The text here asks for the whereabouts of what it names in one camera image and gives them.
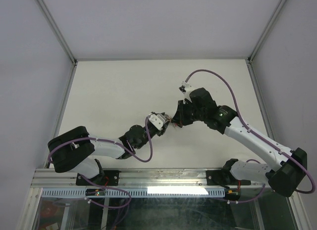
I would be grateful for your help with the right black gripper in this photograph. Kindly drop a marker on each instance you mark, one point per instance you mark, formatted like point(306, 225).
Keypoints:
point(179, 117)

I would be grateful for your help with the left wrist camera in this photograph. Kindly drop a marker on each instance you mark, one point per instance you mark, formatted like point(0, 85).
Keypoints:
point(158, 120)

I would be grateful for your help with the left aluminium frame post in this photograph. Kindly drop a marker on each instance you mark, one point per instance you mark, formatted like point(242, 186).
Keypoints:
point(55, 29)

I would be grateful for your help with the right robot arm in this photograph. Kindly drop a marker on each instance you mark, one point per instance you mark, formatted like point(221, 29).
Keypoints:
point(282, 170)

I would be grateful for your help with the aluminium mounting rail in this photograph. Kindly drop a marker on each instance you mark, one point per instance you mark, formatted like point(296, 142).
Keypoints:
point(131, 178)

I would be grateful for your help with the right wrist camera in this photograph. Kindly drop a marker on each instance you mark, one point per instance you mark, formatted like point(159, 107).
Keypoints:
point(186, 89)

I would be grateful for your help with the aluminium frame post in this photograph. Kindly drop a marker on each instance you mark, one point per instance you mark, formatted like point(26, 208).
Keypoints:
point(55, 29)
point(267, 29)

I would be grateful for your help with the white slotted cable duct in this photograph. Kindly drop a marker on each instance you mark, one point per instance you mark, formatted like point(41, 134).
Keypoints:
point(152, 192)

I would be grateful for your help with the keyring with yellow handle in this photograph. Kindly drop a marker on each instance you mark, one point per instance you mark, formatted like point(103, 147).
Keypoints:
point(170, 122)

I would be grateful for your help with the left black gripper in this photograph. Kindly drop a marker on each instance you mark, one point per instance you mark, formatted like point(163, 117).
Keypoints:
point(159, 132)

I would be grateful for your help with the right aluminium frame post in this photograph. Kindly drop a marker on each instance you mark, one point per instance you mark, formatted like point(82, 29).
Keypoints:
point(267, 29)

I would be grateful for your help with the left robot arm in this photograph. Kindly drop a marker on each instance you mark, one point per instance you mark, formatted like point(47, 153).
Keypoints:
point(77, 150)

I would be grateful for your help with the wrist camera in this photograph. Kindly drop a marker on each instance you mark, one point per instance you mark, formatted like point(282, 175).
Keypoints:
point(158, 120)
point(186, 89)

